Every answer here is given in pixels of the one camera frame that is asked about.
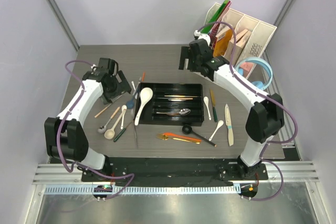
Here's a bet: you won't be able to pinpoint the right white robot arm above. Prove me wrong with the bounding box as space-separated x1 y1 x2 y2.
178 39 284 179

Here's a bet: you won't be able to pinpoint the blue silicone spoon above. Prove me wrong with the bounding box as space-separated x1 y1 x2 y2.
126 88 139 109

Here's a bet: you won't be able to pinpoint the steel chopstick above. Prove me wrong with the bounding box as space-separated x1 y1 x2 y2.
133 120 139 149

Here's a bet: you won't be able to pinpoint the chopsticks in tray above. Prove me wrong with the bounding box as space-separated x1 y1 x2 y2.
163 95 198 101

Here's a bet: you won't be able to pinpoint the light blue headphones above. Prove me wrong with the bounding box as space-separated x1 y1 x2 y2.
235 57 274 90

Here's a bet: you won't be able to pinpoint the small white ceramic spoon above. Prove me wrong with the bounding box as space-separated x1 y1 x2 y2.
120 105 127 130

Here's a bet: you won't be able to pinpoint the orange book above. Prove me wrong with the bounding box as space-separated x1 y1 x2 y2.
213 27 233 57

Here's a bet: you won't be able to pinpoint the green folder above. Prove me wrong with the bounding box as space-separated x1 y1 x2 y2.
205 0 231 24

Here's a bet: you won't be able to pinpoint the white spoon lower right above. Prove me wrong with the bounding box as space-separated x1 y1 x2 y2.
209 120 224 142

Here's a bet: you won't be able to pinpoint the green handled fork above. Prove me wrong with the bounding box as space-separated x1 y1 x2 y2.
113 121 134 142

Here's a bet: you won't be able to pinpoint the orange plastic utensil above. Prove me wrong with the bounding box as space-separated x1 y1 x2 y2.
163 132 202 142

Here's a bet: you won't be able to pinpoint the wooden chopstick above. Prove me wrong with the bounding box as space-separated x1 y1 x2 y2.
94 103 112 118

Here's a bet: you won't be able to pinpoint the beige sheathed knife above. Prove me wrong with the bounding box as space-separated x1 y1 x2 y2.
225 104 234 146

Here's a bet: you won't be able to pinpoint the black measuring scoop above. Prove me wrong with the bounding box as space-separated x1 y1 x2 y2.
182 124 217 147

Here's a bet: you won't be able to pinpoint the black utensil tray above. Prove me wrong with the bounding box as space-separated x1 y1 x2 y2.
139 82 204 126

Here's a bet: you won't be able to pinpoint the white file organizer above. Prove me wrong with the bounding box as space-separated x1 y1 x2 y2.
202 7 277 67

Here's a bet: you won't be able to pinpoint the steel spoon in tray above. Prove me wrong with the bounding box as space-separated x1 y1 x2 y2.
156 108 191 116

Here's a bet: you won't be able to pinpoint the gold fork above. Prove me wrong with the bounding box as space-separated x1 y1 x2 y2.
156 134 201 144

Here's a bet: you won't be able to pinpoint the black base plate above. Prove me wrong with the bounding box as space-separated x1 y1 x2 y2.
80 156 269 183

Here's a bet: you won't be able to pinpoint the white spoon beside tray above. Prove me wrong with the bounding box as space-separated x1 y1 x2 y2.
203 96 212 120

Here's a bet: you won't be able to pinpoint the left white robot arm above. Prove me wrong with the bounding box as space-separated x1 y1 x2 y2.
44 58 131 182

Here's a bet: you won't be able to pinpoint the gold knife green handle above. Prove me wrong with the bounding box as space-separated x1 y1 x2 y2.
209 89 218 122

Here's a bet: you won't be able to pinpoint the steel spoon wooden handle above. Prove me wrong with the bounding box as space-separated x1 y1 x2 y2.
97 107 120 134

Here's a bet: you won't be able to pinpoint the tan book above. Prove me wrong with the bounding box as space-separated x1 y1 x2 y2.
224 29 251 66

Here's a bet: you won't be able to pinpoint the large white rice spoon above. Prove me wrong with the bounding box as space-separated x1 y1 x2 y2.
134 88 153 126

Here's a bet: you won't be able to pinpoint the beige wooden spoon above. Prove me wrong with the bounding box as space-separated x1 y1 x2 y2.
104 109 122 140

